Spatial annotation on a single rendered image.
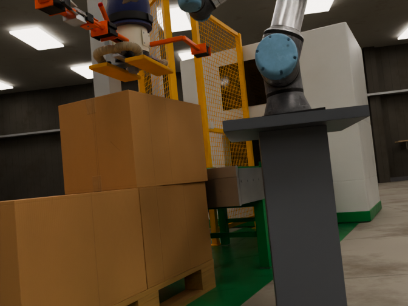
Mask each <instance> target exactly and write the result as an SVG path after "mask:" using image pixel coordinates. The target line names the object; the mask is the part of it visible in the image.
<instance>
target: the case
mask: <svg viewBox="0 0 408 306"><path fill-rule="evenodd" d="M58 111H59V126H60V135H61V150H62V159H63V175H64V190H65V195H69V194H82V193H89V192H101V191H113V190H120V189H132V188H144V187H152V186H163V185H176V184H182V183H194V182H206V181H208V176H207V169H206V157H205V145H204V138H203V126H202V114H201V107H200V105H199V104H193V103H188V102H184V101H179V100H174V99H170V98H165V97H160V96H156V95H151V94H148V93H142V92H137V91H133V90H124V91H121V92H116V93H110V94H107V95H103V96H99V97H95V98H90V99H86V100H81V101H77V102H73V103H69V104H64V105H60V106H58Z"/></svg>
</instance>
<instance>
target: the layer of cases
mask: <svg viewBox="0 0 408 306"><path fill-rule="evenodd" d="M212 258H213V255H212V248H211V236H210V229H209V217H208V204H207V198H206V186H205V182H194V183H182V184H176V185H163V186H152V187H144V188H132V189H120V190H113V191H101V192H89V193H82V194H69V195H56V196H49V197H37V198H31V199H18V200H6V201H0V306H113V305H115V304H117V303H119V302H121V301H123V300H125V299H127V298H130V297H132V296H134V295H136V294H138V293H141V292H142V291H145V290H147V289H148V288H151V287H153V286H155V285H157V284H160V283H162V282H164V281H166V280H168V279H170V278H172V277H174V276H176V275H179V274H181V273H183V272H185V271H187V270H190V269H192V268H194V267H196V266H198V265H200V264H202V263H204V262H206V261H209V260H211V259H212Z"/></svg>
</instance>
